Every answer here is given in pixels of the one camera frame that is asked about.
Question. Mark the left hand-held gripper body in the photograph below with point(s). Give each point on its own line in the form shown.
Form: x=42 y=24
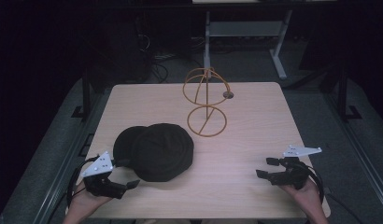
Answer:
x=97 y=166

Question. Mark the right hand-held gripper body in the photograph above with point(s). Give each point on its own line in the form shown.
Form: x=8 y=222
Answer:
x=294 y=174

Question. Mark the black hat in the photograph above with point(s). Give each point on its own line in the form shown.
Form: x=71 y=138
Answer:
x=161 y=152

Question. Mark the person's right hand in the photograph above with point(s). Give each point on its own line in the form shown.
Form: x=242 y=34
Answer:
x=308 y=197

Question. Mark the person's left hand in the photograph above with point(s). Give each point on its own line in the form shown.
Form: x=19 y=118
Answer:
x=83 y=202

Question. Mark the black metal stand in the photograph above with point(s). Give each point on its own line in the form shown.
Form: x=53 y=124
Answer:
x=86 y=96
x=343 y=93

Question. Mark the grey round table grommet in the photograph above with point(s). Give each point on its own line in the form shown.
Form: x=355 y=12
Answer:
x=228 y=95

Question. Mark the grey metal rail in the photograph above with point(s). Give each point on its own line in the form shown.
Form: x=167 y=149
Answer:
x=357 y=152
x=63 y=174

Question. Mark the grey metal desk frame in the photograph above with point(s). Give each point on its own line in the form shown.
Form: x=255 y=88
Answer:
x=245 y=28

